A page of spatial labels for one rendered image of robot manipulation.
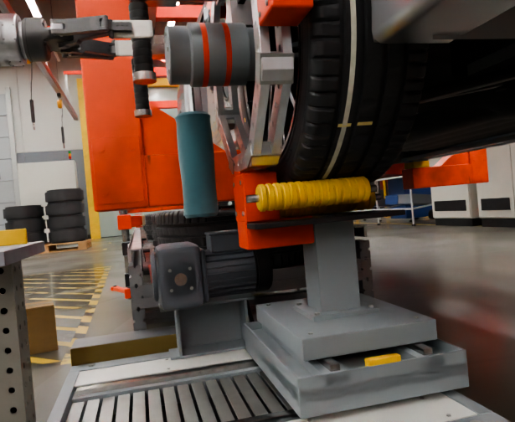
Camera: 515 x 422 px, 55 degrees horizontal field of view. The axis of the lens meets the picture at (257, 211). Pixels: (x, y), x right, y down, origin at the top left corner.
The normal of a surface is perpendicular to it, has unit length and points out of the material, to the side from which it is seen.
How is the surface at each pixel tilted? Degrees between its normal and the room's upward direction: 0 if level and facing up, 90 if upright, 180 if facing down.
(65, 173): 90
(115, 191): 90
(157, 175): 90
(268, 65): 90
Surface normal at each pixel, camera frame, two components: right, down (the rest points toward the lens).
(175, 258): 0.23, -0.01
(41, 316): 0.44, -0.03
